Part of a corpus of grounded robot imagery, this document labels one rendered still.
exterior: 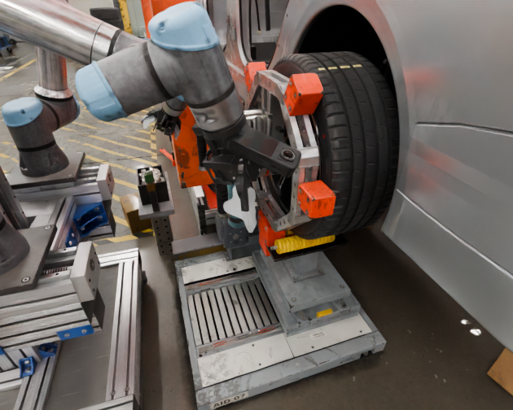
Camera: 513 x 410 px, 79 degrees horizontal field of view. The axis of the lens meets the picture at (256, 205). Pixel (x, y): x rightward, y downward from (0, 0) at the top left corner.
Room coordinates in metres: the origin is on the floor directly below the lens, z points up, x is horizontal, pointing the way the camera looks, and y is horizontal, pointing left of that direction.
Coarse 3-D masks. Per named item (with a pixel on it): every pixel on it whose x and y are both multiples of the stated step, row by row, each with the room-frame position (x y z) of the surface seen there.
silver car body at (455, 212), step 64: (256, 0) 2.57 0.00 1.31; (320, 0) 1.22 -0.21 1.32; (384, 0) 0.91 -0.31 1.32; (448, 0) 0.72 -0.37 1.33; (512, 0) 0.60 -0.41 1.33; (448, 64) 0.68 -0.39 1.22; (512, 64) 0.56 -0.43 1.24; (448, 128) 0.63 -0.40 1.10; (512, 128) 0.52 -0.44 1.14; (448, 192) 0.58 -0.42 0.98; (512, 192) 0.47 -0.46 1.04; (448, 256) 0.52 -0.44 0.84; (512, 256) 0.42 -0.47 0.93; (512, 320) 0.37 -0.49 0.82
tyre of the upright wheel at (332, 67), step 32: (288, 64) 1.09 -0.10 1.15; (320, 64) 0.99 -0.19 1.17; (352, 64) 1.01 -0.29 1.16; (352, 96) 0.90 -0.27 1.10; (384, 96) 0.91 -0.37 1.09; (320, 128) 0.86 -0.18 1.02; (352, 128) 0.82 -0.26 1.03; (384, 128) 0.85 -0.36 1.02; (352, 160) 0.79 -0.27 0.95; (384, 160) 0.81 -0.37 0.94; (352, 192) 0.77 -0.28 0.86; (384, 192) 0.81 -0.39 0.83; (320, 224) 0.79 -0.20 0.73; (352, 224) 0.81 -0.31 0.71
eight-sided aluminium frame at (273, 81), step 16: (256, 80) 1.13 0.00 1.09; (272, 80) 1.00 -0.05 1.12; (288, 80) 1.00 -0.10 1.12; (256, 96) 1.18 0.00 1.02; (288, 128) 0.86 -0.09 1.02; (304, 128) 0.86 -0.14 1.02; (304, 144) 0.85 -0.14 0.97; (304, 160) 0.78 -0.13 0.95; (304, 176) 0.78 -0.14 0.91; (256, 192) 1.14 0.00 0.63; (272, 208) 1.07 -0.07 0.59; (272, 224) 0.95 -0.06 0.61; (288, 224) 0.82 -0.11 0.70
